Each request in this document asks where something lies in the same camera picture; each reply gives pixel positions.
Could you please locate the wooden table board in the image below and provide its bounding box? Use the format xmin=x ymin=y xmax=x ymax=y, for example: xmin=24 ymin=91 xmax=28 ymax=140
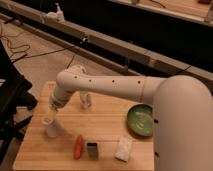
xmin=13 ymin=82 xmax=154 ymax=171

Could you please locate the green bowl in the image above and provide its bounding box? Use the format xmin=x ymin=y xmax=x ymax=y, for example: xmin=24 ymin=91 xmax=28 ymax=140
xmin=127 ymin=104 xmax=153 ymax=137

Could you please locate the white object on ledge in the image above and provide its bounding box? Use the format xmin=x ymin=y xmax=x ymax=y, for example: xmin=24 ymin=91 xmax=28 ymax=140
xmin=46 ymin=4 xmax=65 ymax=22

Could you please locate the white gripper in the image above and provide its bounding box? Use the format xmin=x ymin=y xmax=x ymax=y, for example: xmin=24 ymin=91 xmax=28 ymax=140
xmin=43 ymin=92 xmax=68 ymax=124

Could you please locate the white sponge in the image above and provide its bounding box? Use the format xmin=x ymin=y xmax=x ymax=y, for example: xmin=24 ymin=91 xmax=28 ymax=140
xmin=115 ymin=137 xmax=132 ymax=162

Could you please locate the orange carrot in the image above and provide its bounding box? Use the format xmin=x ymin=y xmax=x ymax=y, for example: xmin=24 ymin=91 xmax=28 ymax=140
xmin=73 ymin=135 xmax=84 ymax=160

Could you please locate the black chair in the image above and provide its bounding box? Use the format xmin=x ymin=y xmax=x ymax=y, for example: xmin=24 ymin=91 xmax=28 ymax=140
xmin=0 ymin=41 xmax=37 ymax=165

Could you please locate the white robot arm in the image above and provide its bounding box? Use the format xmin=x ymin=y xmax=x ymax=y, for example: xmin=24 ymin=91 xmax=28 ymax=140
xmin=44 ymin=65 xmax=213 ymax=171

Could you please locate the small white bottle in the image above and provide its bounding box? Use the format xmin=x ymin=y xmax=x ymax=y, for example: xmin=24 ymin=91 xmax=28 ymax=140
xmin=80 ymin=92 xmax=92 ymax=109

